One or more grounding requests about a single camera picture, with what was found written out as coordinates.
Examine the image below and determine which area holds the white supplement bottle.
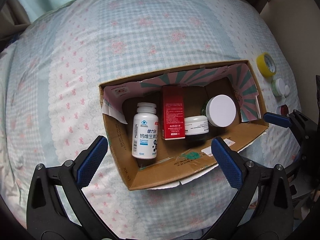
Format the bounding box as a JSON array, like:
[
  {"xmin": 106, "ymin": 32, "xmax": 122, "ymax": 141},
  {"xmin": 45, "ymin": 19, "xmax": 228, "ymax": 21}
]
[{"xmin": 132, "ymin": 102, "xmax": 159, "ymax": 160}]

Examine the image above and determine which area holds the white earbuds case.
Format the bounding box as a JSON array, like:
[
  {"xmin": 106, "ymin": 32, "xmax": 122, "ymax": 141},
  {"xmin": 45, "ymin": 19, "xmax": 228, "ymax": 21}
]
[{"xmin": 284, "ymin": 85, "xmax": 290, "ymax": 97}]

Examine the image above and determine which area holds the open cardboard box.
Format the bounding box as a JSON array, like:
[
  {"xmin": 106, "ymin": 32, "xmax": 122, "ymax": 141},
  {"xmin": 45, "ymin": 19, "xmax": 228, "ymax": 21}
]
[{"xmin": 99, "ymin": 60, "xmax": 267, "ymax": 191}]

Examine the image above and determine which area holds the yellow tape roll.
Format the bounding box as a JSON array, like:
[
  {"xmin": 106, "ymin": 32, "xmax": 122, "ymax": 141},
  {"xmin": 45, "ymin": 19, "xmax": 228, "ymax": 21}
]
[{"xmin": 256, "ymin": 53, "xmax": 276, "ymax": 77}]

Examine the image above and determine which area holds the small white cream jar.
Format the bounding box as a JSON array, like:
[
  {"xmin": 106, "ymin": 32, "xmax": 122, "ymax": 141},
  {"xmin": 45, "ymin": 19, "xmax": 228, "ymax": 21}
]
[{"xmin": 184, "ymin": 115, "xmax": 209, "ymax": 136}]

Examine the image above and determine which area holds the red carton box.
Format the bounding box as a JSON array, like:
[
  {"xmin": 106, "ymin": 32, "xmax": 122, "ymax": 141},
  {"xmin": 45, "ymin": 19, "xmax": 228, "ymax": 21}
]
[{"xmin": 162, "ymin": 86, "xmax": 185, "ymax": 140}]

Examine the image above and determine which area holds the large white lid jar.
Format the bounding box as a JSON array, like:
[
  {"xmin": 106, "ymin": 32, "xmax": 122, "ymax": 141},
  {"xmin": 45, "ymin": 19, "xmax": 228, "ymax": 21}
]
[{"xmin": 201, "ymin": 94, "xmax": 236, "ymax": 127}]

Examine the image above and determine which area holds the dark red jar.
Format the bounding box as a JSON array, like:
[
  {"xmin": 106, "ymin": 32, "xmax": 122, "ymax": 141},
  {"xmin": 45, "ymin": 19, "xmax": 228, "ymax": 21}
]
[{"xmin": 276, "ymin": 105, "xmax": 289, "ymax": 116}]

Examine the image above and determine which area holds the green jar white lid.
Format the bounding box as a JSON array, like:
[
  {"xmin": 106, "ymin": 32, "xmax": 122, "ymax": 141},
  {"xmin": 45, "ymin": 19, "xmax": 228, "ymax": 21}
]
[{"xmin": 271, "ymin": 78, "xmax": 285, "ymax": 96}]

